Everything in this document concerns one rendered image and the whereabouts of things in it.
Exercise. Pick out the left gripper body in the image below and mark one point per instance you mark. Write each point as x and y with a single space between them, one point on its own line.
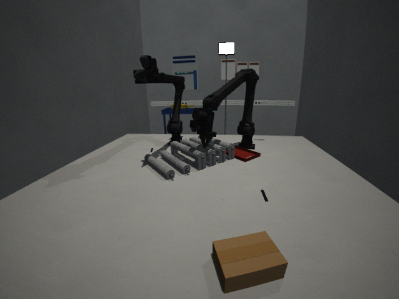
205 133

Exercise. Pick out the brown cardboard box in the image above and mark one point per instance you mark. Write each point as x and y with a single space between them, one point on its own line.
247 261

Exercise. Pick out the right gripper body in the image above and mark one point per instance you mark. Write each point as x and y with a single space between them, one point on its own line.
150 76

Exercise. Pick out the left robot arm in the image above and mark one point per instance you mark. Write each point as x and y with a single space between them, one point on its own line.
211 102

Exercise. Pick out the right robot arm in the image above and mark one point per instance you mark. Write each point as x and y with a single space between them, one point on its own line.
174 126

